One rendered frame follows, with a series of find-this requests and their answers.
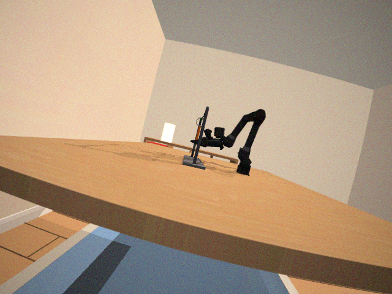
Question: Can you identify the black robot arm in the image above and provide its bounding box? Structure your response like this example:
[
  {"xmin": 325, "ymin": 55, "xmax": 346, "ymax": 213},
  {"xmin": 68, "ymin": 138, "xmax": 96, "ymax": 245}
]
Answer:
[{"xmin": 214, "ymin": 109, "xmax": 266, "ymax": 176}]

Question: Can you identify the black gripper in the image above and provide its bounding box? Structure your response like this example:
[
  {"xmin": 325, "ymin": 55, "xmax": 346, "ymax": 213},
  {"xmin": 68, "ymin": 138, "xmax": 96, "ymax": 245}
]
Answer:
[{"xmin": 190, "ymin": 137, "xmax": 215, "ymax": 147}]

